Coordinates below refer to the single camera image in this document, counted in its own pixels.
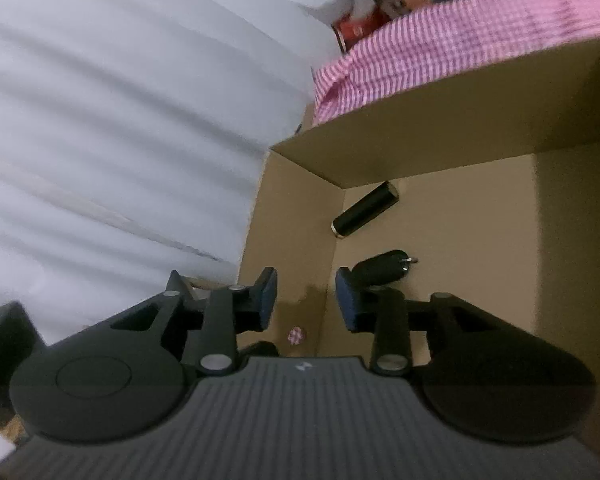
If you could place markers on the brown cardboard box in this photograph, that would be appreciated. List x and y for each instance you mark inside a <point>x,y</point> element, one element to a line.
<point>455,125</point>

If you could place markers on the white curtain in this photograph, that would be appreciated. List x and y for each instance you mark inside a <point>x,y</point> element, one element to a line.
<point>105,110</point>

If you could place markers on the pink checkered tablecloth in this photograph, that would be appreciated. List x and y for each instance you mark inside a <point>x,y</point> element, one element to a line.
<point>455,35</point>

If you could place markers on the black marker pen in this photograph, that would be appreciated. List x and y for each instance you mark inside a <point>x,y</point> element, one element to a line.
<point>364,209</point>

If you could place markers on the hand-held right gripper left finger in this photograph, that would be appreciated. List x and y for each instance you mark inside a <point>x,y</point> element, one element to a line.
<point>267,300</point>

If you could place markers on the red printed container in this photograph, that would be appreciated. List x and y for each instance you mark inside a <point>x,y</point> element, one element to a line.
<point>360,27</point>

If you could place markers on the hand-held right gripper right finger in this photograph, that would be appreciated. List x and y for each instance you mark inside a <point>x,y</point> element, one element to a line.
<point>347,305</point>

